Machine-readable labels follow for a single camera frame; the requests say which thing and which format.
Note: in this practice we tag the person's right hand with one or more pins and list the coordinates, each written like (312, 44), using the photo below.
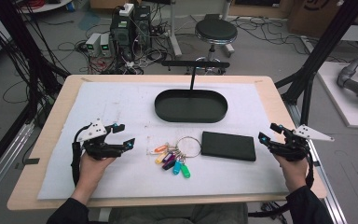
(292, 172)

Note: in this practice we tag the black tape strip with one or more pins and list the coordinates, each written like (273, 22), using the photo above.
(316, 163)
(31, 161)

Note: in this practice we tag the black computer tower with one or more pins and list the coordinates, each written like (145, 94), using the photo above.
(121, 34)
(142, 25)

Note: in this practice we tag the white foam mat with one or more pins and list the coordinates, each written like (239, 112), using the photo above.
(121, 177)

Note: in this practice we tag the black oval tray with stand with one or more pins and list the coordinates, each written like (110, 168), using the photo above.
(189, 109)

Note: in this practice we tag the person's left hand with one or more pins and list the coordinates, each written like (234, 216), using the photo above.
(91, 171)

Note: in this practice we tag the person's legs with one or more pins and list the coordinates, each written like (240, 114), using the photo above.
(174, 216)

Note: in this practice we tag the aluminium rail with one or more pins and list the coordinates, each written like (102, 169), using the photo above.
(0, 168)
(334, 205)

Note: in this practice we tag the white platform board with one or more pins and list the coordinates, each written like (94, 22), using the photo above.
(348, 109)

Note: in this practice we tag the white power strip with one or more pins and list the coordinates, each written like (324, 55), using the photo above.
(126, 9)

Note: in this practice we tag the white desk leg frame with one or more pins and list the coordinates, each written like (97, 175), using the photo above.
(174, 31)

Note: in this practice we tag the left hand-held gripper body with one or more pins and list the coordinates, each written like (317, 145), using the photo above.
(94, 147)

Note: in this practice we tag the black frame post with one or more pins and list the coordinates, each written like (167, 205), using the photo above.
(326, 43)

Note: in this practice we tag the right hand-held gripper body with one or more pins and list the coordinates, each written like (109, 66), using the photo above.
(293, 147)

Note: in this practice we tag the black round stool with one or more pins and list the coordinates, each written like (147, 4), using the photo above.
(216, 31)

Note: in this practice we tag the cardboard box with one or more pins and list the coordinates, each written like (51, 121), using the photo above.
(307, 18)

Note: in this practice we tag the black wallet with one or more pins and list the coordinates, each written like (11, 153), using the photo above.
(228, 146)

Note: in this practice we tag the wooden table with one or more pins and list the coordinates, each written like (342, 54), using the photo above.
(56, 124)

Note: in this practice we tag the white power supply unit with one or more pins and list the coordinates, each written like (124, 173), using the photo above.
(93, 43)
(105, 45)

